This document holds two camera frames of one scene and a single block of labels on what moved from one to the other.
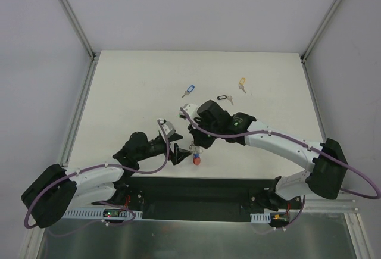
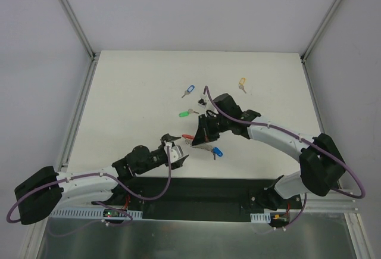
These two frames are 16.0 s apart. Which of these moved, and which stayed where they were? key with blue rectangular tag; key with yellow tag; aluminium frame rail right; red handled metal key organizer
Moved: red handled metal key organizer
Stayed: key with yellow tag; key with blue rectangular tag; aluminium frame rail right
